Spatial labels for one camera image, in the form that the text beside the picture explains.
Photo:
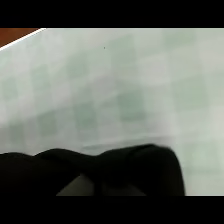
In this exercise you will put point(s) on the black garment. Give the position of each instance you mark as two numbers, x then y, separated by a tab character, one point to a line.
140	170

